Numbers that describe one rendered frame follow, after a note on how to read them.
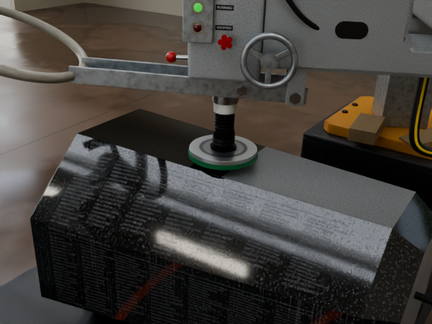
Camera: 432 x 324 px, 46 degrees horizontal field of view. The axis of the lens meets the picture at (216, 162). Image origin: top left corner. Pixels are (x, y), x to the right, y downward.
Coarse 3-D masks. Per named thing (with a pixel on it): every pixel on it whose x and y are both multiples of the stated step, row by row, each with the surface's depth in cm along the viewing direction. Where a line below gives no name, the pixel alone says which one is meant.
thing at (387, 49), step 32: (288, 0) 127; (320, 0) 128; (352, 0) 127; (384, 0) 127; (288, 32) 132; (320, 32) 132; (352, 32) 131; (384, 32) 130; (288, 64) 136; (320, 64) 135; (352, 64) 134; (384, 64) 133; (416, 64) 132; (288, 96) 141
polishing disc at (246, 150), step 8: (208, 136) 167; (192, 144) 160; (200, 144) 161; (208, 144) 161; (240, 144) 162; (248, 144) 162; (192, 152) 155; (200, 152) 155; (208, 152) 155; (216, 152) 155; (232, 152) 156; (240, 152) 156; (248, 152) 156; (256, 152) 158; (200, 160) 152; (208, 160) 151; (216, 160) 150; (224, 160) 150; (232, 160) 151; (240, 160) 151; (248, 160) 153
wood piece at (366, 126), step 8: (360, 120) 199; (368, 120) 200; (376, 120) 200; (384, 120) 204; (352, 128) 192; (360, 128) 192; (368, 128) 192; (376, 128) 192; (352, 136) 192; (360, 136) 191; (368, 136) 189; (376, 136) 191; (368, 144) 191
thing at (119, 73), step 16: (96, 64) 157; (112, 64) 157; (128, 64) 156; (144, 64) 156; (160, 64) 155; (80, 80) 148; (96, 80) 148; (112, 80) 147; (128, 80) 147; (144, 80) 146; (160, 80) 146; (176, 80) 145; (192, 80) 145; (208, 80) 144; (272, 80) 154; (224, 96) 146; (240, 96) 145; (256, 96) 145; (272, 96) 144; (304, 96) 143
